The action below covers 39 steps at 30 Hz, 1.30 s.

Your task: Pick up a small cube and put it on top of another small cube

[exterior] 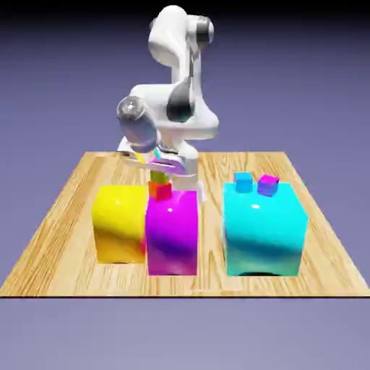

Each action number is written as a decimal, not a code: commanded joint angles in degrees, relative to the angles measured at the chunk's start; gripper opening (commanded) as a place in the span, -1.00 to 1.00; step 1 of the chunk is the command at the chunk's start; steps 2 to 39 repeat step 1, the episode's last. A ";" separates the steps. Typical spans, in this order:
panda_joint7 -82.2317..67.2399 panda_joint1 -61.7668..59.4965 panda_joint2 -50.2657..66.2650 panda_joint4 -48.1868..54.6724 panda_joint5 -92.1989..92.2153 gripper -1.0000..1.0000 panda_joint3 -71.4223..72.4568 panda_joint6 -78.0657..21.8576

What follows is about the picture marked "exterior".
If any small magenta cube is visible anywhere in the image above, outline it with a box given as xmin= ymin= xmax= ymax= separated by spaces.
xmin=257 ymin=173 xmax=280 ymax=198

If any small red cube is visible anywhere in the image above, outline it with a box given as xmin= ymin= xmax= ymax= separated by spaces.
xmin=148 ymin=180 xmax=173 ymax=202

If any small cyan cube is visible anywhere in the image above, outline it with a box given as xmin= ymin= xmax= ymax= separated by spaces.
xmin=234 ymin=171 xmax=254 ymax=194

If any large cyan box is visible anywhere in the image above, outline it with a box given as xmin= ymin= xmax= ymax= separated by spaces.
xmin=220 ymin=181 xmax=309 ymax=278

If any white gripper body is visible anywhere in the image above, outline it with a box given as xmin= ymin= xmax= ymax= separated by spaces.
xmin=116 ymin=137 xmax=186 ymax=176

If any large yellow box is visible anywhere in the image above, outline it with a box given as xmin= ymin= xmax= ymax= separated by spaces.
xmin=91 ymin=184 xmax=149 ymax=264

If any large magenta box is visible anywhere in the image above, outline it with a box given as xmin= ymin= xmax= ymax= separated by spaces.
xmin=145 ymin=189 xmax=199 ymax=276

